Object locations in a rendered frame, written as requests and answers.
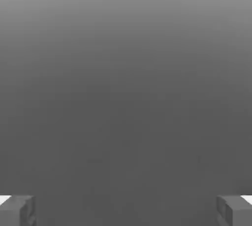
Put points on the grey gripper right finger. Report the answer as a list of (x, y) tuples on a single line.
[(236, 213)]

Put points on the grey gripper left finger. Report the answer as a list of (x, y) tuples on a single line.
[(13, 212)]

